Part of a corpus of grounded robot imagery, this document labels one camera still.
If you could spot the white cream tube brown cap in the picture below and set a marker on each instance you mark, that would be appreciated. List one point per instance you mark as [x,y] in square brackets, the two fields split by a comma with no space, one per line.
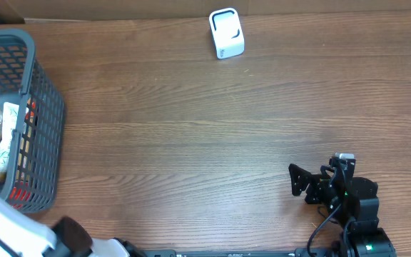
[8,124]

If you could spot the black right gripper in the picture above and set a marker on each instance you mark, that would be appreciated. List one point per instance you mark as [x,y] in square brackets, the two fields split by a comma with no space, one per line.
[318,184]

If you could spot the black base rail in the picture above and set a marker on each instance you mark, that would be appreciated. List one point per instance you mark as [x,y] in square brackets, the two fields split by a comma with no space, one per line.
[234,253]

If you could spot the brown cardboard back panel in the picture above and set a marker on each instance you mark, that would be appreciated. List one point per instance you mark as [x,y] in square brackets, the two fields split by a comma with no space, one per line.
[15,11]

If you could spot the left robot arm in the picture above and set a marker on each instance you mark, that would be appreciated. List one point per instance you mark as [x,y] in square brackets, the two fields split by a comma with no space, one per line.
[23,236]

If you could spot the orange spaghetti pack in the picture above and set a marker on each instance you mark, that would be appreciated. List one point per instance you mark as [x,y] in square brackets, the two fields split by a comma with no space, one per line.
[19,191]

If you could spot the grey plastic mesh basket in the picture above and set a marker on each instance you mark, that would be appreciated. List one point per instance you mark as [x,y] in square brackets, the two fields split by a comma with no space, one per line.
[24,82]

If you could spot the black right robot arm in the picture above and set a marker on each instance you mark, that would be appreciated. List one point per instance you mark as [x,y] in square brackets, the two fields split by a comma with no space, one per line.
[351,203]

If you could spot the white barcode scanner stand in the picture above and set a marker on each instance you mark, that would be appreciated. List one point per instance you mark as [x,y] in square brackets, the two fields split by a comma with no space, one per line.
[227,33]

